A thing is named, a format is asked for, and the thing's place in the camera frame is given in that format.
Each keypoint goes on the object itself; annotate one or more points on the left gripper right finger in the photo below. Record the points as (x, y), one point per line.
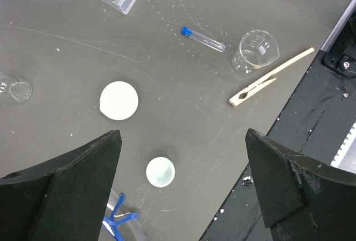
(300, 198)

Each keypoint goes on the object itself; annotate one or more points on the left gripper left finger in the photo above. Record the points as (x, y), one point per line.
(63, 198)

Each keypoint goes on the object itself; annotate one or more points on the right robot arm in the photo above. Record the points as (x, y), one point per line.
(341, 56)

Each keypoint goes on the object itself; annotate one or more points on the blue safety glasses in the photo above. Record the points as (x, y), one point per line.
(121, 223)

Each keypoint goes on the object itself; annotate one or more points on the small white crucible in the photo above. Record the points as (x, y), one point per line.
(160, 172)

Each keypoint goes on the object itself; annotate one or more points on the large white evaporating dish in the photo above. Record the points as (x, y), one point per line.
(119, 100)

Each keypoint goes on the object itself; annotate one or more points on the small glass flask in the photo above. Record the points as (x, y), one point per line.
(14, 89)

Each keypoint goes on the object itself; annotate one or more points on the wooden test tube clamp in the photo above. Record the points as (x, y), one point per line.
(265, 80)

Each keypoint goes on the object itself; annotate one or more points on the glass beaker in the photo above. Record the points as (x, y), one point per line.
(257, 49)

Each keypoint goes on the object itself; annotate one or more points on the test tube blue cap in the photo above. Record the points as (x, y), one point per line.
(203, 39)

